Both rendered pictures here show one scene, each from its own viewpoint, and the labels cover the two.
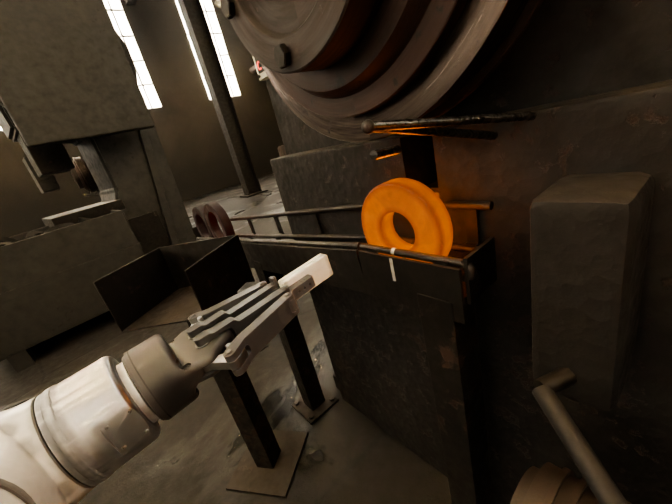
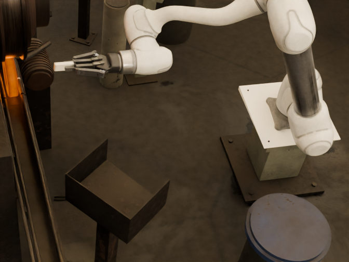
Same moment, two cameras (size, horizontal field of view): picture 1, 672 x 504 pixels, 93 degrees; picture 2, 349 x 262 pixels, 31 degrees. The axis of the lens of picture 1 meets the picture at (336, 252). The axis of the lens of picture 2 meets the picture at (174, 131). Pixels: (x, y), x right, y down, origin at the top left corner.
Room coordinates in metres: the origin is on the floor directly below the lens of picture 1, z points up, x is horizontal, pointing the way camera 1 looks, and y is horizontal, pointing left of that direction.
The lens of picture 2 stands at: (1.95, 0.73, 2.32)
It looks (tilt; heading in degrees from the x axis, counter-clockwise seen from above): 47 degrees down; 189
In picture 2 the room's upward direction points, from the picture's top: 11 degrees clockwise
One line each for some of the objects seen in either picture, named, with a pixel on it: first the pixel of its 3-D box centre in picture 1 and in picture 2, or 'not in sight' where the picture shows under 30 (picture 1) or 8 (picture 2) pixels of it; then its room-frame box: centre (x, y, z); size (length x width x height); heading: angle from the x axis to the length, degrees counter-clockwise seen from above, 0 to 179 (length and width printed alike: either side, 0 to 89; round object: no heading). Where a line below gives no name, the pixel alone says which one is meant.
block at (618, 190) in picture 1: (586, 289); not in sight; (0.29, -0.26, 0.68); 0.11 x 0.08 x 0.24; 125
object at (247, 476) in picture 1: (223, 372); (111, 238); (0.74, 0.39, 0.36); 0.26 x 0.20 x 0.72; 70
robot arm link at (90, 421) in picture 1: (108, 412); (124, 62); (0.23, 0.23, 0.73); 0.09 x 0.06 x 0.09; 35
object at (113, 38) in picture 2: not in sight; (113, 42); (-0.38, -0.01, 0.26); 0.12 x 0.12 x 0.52
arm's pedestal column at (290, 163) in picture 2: not in sight; (278, 144); (-0.14, 0.90, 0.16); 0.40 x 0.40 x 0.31; 31
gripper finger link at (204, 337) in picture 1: (250, 322); (86, 62); (0.30, 0.11, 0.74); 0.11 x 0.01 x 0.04; 124
